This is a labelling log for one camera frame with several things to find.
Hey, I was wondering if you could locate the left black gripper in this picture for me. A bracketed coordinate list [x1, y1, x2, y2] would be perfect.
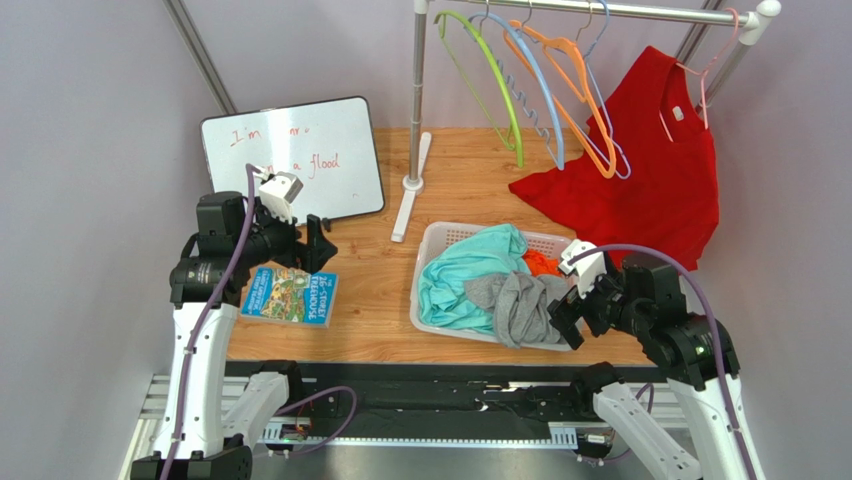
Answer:
[234, 197, 337, 274]

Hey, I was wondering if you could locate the grey t shirt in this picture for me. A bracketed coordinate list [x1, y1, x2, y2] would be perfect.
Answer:
[464, 271, 569, 349]

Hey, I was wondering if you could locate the light blue wire hanger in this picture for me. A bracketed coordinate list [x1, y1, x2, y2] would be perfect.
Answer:
[576, 0, 632, 181]

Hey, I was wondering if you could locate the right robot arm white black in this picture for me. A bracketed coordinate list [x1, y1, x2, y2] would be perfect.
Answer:
[548, 240, 766, 479]

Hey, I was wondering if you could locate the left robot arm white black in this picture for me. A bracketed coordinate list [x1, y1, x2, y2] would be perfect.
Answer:
[130, 191, 337, 479]

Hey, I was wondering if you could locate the orange t shirt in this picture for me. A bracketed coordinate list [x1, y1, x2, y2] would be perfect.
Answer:
[522, 249, 560, 276]

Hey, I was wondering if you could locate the teal t shirt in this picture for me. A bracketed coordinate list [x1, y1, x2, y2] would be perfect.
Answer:
[416, 224, 530, 335]

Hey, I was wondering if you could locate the red t shirt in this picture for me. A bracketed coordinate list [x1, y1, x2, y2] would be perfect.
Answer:
[508, 46, 719, 270]

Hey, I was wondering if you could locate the orange hanger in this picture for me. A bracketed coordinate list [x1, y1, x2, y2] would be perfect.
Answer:
[508, 20, 629, 179]

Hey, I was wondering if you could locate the green hanger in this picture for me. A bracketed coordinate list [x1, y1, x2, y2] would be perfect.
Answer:
[433, 10, 525, 168]

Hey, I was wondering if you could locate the blue plastic notched hanger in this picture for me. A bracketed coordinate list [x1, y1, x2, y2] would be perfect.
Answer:
[468, 10, 566, 169]

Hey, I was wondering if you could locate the blue treehouse book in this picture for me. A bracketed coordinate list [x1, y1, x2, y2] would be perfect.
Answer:
[241, 267, 339, 328]

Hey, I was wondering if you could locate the white dry-erase board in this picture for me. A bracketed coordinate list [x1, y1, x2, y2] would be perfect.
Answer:
[200, 96, 385, 221]

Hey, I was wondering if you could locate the white plastic laundry basket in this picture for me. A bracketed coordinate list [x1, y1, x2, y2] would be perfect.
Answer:
[410, 222, 571, 344]

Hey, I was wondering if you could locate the metal clothes rack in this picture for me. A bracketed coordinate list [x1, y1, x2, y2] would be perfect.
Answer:
[390, 1, 782, 243]

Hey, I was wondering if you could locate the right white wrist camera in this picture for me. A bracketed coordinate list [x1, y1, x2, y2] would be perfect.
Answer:
[558, 239, 607, 298]

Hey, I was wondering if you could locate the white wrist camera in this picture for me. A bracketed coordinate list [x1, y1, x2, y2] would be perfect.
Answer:
[558, 239, 607, 298]
[257, 172, 304, 224]

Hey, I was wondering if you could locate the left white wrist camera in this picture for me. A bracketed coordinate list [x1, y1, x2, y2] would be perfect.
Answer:
[257, 172, 304, 224]

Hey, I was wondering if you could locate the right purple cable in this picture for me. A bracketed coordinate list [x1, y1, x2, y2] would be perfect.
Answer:
[568, 243, 760, 480]

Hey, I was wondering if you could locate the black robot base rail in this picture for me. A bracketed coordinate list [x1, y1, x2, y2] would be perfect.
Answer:
[257, 363, 609, 452]

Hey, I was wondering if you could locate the pink wire hanger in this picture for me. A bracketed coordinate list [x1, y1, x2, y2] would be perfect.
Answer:
[659, 0, 739, 143]

